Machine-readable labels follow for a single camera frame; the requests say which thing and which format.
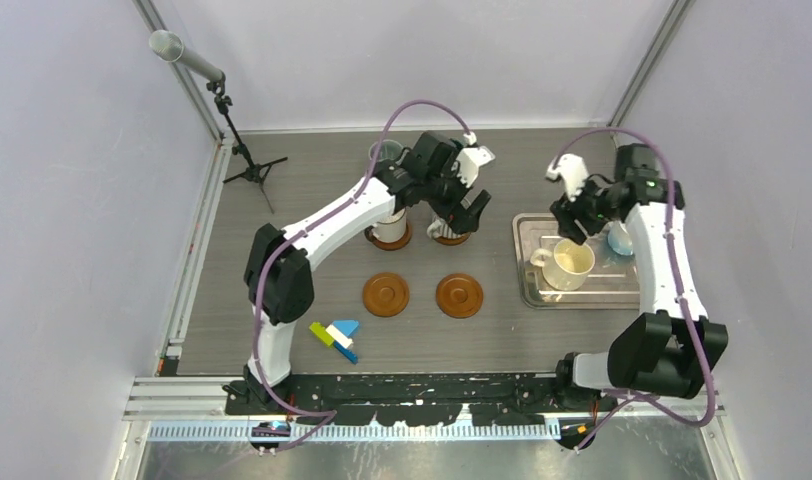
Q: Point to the cream mug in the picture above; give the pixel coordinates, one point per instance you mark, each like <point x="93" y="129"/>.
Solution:
<point x="565" y="266"/>

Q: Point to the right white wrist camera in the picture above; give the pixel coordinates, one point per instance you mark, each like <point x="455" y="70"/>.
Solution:
<point x="571" y="171"/>

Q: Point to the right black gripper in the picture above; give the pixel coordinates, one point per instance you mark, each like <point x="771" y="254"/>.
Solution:
<point x="566" y="212"/>

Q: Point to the wooden coaster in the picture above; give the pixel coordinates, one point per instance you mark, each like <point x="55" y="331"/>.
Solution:
<point x="385" y="294"/>
<point x="459" y="295"/>
<point x="453" y="240"/>
<point x="389" y="246"/>

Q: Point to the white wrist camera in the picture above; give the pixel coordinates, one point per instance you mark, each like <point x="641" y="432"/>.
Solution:
<point x="471" y="159"/>
<point x="571" y="171"/>

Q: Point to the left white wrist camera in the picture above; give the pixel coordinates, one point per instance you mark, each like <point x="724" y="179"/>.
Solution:
<point x="471" y="159"/>

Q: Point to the grey microphone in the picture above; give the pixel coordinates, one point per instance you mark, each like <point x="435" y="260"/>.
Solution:
<point x="170" y="48"/>

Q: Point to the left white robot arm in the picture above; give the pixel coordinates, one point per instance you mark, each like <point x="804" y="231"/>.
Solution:
<point x="281" y="263"/>

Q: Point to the black microphone tripod stand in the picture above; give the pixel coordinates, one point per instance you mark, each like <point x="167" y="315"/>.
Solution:
<point x="256" y="173"/>

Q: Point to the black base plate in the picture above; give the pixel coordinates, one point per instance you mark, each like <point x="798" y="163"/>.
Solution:
<point x="491" y="399"/>

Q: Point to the metal tray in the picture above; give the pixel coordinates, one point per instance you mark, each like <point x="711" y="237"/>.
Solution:
<point x="612" y="284"/>

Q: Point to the coloured toy brick stack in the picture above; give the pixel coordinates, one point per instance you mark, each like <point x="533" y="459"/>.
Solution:
<point x="339" y="336"/>

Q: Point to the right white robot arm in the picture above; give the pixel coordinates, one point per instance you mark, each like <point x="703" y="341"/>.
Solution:
<point x="672" y="346"/>

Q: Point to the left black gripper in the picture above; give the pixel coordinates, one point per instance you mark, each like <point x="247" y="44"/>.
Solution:
<point x="456" y="214"/>

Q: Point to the white mug blue outside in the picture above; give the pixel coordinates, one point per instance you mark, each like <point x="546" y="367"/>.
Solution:
<point x="619" y="239"/>

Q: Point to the ribbed clear glass cup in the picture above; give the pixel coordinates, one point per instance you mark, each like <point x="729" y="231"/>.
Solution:
<point x="391" y="228"/>

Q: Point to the ribbed grey cup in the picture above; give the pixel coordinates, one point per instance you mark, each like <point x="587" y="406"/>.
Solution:
<point x="439" y="225"/>

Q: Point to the aluminium frame rail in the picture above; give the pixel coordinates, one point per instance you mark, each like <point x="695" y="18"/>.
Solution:
<point x="180" y="408"/>

